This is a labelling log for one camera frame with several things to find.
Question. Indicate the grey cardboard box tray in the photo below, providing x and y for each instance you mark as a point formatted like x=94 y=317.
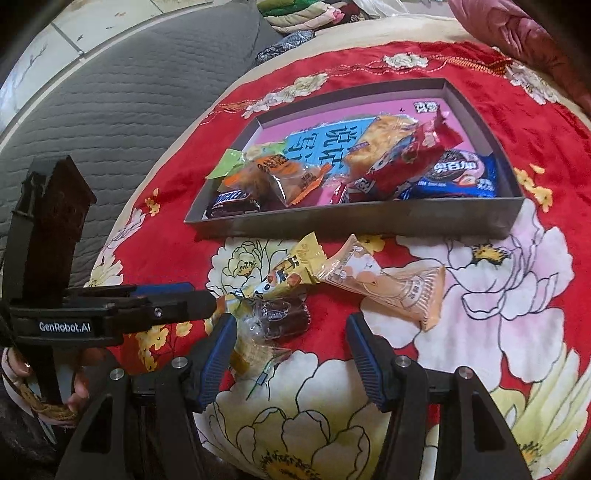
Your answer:
x=369 y=221

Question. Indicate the dark patterned cloth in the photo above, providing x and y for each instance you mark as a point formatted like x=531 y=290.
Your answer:
x=286 y=46

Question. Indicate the pink quilt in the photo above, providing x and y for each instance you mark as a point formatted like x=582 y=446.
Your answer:
x=521 y=32

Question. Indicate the green snack packet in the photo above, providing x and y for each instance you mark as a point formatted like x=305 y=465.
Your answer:
x=226 y=164

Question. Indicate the brown chocolate bar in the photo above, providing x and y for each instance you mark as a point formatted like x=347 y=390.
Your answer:
x=231 y=203

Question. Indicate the peach pastry packet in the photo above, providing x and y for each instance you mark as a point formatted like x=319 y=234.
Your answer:
x=406 y=295
x=351 y=267

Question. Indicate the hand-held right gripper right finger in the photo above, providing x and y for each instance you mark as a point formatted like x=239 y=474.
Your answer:
x=367 y=364

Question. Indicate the yellow snack packet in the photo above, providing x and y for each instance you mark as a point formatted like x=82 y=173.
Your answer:
x=295 y=263

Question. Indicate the clear orange-edged snack packet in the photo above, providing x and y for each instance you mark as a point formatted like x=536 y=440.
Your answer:
x=300 y=184

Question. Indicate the blue cookie packet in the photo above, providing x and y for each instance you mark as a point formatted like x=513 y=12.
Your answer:
x=461 y=177

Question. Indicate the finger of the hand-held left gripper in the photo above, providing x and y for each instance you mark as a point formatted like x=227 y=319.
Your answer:
x=184 y=307
x=161 y=289

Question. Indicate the clear dark candy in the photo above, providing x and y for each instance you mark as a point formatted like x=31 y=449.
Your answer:
x=281 y=316

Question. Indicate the red snack packet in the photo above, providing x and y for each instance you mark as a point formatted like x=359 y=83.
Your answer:
x=401 y=173

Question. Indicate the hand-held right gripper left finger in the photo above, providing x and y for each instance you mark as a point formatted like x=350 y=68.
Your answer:
x=217 y=360

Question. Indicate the person's left hand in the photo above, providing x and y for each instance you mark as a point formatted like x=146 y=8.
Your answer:
x=79 y=392

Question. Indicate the grey quilted mattress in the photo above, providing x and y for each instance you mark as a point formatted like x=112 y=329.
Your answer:
x=138 y=92

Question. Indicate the clear wrapped yellow snack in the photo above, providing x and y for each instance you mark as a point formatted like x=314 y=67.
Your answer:
x=258 y=357

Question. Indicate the red floral blanket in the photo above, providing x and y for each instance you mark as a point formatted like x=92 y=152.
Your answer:
x=508 y=286

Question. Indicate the pile of folded clothes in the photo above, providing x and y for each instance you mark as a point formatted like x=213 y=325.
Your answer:
x=304 y=11

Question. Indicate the orange label snack packet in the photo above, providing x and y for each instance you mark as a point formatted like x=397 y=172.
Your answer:
x=268 y=167

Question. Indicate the clear rice cracker packet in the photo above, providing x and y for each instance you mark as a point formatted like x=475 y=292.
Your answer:
x=374 y=143

